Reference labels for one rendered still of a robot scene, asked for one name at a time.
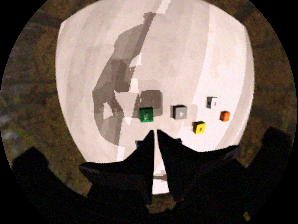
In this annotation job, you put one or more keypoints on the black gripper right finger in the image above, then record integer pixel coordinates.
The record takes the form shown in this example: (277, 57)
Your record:
(184, 167)

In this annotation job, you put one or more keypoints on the green block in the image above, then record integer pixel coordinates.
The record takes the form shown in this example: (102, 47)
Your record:
(146, 114)

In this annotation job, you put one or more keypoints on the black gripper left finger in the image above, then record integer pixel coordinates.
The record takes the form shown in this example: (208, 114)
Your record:
(135, 172)

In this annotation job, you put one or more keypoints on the small orange block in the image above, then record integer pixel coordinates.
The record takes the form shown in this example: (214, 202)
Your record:
(224, 116)

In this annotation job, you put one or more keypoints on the small yellow block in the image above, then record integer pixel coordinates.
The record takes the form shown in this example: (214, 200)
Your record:
(199, 127)

